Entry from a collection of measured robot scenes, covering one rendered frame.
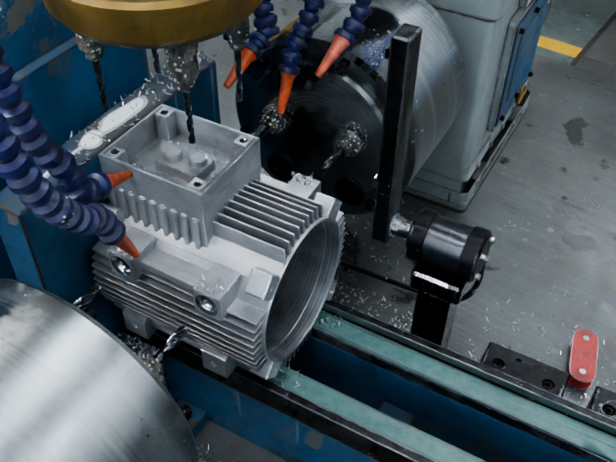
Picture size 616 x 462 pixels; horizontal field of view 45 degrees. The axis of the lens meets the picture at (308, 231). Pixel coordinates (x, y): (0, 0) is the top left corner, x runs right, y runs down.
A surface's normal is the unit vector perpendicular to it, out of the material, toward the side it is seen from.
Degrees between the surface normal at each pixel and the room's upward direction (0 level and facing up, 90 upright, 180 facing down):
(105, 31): 90
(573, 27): 0
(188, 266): 0
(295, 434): 90
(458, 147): 90
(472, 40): 90
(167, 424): 66
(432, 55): 47
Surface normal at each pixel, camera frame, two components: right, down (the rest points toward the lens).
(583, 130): 0.01, -0.73
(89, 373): 0.47, -0.44
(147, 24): 0.11, 0.69
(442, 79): 0.77, -0.04
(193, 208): -0.49, 0.60
